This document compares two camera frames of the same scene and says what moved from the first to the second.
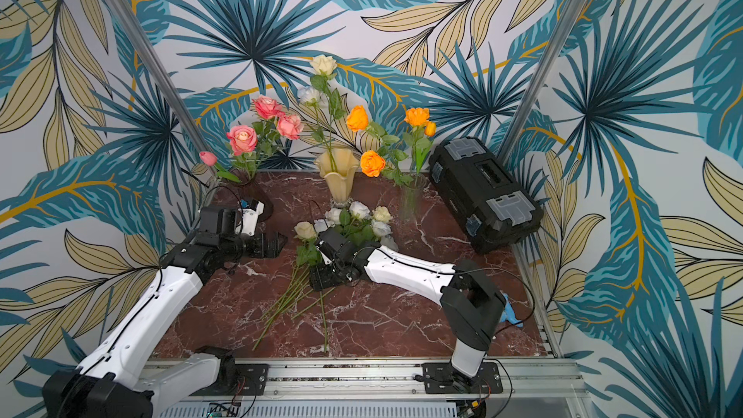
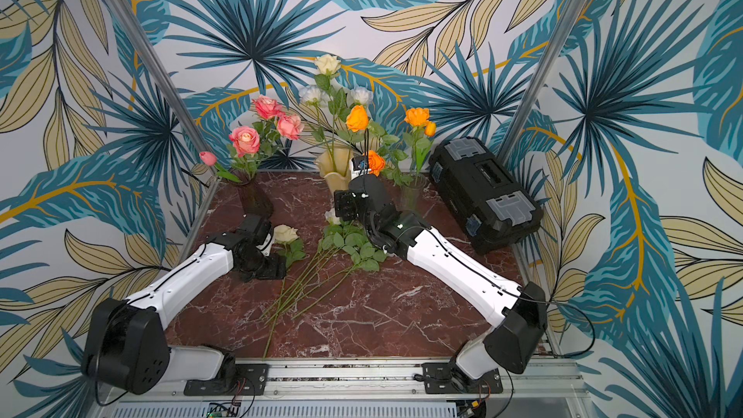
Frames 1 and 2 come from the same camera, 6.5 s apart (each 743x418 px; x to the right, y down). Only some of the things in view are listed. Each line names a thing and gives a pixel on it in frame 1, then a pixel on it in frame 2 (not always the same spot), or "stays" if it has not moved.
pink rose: (290, 126) stays
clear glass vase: (411, 197) stays
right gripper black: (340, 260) -> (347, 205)
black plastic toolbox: (487, 202) stays
